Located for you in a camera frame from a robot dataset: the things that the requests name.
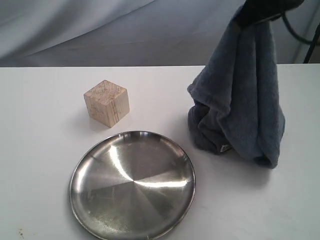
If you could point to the black stand pole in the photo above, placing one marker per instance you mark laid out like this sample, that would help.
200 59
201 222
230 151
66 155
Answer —
311 48

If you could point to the grey terry towel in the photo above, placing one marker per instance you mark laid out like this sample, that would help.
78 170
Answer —
236 97

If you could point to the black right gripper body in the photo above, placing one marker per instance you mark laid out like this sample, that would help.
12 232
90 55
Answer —
258 11

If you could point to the light wooden cube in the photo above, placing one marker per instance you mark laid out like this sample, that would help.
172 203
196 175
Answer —
107 103

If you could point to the white backdrop cloth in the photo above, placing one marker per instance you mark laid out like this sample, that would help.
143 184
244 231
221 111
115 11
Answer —
111 33

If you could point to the round stainless steel plate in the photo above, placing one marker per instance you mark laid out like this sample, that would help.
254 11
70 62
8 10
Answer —
134 185

